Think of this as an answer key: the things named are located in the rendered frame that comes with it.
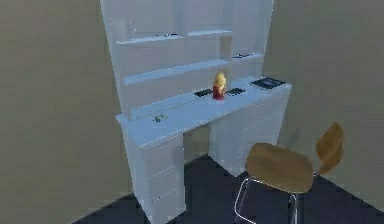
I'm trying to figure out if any black flat telephone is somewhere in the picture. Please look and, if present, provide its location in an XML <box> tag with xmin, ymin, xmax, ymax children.
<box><xmin>194</xmin><ymin>88</ymin><xmax>214</xmax><ymax>98</ymax></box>

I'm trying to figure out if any white desk with shelves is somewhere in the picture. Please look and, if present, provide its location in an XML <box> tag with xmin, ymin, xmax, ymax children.
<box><xmin>99</xmin><ymin>0</ymin><xmax>293</xmax><ymax>224</ymax></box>

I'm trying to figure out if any red and yellow figurine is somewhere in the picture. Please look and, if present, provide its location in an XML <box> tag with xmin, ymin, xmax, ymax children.
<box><xmin>212</xmin><ymin>72</ymin><xmax>228</xmax><ymax>101</ymax></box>

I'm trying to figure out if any brown chair with metal legs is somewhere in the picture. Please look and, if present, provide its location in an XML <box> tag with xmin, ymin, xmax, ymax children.
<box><xmin>233</xmin><ymin>121</ymin><xmax>345</xmax><ymax>224</ymax></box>

